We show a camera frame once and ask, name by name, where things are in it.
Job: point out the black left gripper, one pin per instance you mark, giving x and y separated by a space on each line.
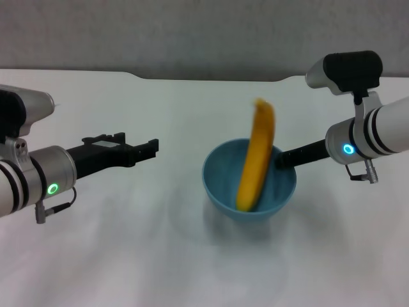
102 156

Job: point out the yellow banana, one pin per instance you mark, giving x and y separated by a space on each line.
257 160

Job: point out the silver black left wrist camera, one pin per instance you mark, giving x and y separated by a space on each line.
22 112

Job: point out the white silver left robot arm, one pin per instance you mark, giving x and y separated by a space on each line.
41 179

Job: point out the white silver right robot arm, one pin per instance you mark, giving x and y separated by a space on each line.
377 131

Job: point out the blue plastic bowl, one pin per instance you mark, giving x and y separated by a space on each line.
223 179

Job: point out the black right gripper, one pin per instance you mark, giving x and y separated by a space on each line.
310 155

